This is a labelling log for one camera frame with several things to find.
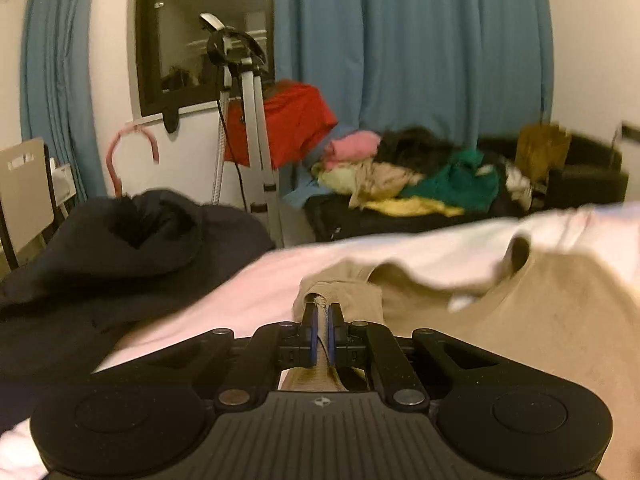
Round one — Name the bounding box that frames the white crumpled cloth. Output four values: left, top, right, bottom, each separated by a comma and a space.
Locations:
502, 160, 535, 209

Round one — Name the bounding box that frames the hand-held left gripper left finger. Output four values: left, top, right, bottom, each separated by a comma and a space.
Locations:
92, 304, 318, 409

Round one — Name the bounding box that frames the tan crumpled cloth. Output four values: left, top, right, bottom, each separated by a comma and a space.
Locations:
318, 159, 427, 209

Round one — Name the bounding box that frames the yellow cloth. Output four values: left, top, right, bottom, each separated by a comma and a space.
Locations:
361, 196, 467, 219

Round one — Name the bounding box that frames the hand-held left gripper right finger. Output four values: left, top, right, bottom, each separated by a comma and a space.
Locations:
329, 304, 562, 407

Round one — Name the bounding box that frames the golden bag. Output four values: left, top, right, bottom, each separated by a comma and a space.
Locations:
515, 124, 572, 182

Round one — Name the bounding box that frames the dark window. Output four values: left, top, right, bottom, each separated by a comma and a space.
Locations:
135, 0, 276, 122

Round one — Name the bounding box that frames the black couch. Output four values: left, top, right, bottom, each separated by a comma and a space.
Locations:
304, 191, 532, 245

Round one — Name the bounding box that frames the narrow blue curtain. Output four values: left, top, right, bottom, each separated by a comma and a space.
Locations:
20, 0, 109, 202

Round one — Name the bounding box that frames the pink hook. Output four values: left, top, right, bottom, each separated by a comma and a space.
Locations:
107, 122, 160, 197

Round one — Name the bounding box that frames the pink cloth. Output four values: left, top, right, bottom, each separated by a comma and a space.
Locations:
326, 130, 384, 165

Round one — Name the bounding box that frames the wide blue curtain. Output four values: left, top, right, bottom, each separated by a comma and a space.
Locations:
272, 0, 555, 133

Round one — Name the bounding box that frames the black fluffy cloth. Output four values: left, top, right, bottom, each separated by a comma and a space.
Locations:
375, 127, 482, 177

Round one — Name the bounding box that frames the light blue cloth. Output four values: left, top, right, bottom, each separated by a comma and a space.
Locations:
282, 179, 327, 209

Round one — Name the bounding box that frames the silver tripod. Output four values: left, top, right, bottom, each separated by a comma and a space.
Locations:
207, 57, 282, 249

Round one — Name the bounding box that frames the beige chair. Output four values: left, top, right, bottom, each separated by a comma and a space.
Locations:
0, 137, 57, 272

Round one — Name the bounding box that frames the black hoodie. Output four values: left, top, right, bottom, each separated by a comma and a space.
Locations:
0, 189, 277, 433

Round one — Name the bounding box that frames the red cloth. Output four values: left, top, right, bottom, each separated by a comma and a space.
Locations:
224, 80, 339, 169

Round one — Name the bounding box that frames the black device on tripod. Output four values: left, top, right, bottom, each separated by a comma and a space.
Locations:
200, 12, 266, 67

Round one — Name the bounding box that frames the beige shirt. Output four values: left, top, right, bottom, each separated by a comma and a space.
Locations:
279, 247, 640, 480

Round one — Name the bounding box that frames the green cloth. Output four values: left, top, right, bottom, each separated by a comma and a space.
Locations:
399, 149, 502, 214

